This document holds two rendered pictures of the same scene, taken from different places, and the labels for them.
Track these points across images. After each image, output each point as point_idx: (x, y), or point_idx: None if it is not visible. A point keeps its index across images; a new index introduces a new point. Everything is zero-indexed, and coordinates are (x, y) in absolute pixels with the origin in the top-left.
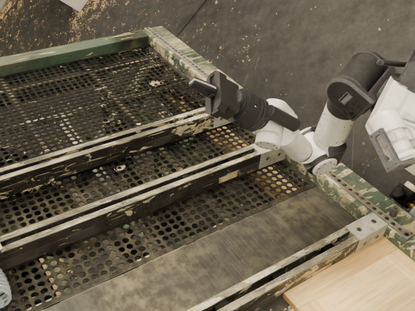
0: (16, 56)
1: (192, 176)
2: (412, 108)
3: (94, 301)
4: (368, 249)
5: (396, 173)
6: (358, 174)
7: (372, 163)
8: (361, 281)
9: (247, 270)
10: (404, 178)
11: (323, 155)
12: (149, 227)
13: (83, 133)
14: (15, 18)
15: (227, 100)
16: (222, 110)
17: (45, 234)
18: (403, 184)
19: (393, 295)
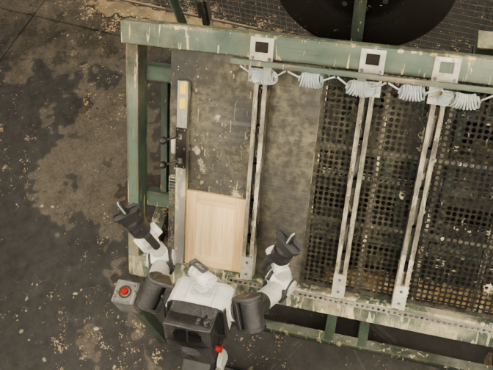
0: None
1: (345, 222)
2: (206, 299)
3: (308, 119)
4: (240, 258)
5: (321, 368)
6: (349, 353)
7: (343, 368)
8: (229, 236)
9: (274, 197)
10: (313, 365)
11: (269, 278)
12: (337, 175)
13: (461, 197)
14: None
15: (276, 241)
16: (275, 234)
17: (358, 120)
18: (312, 362)
19: (213, 241)
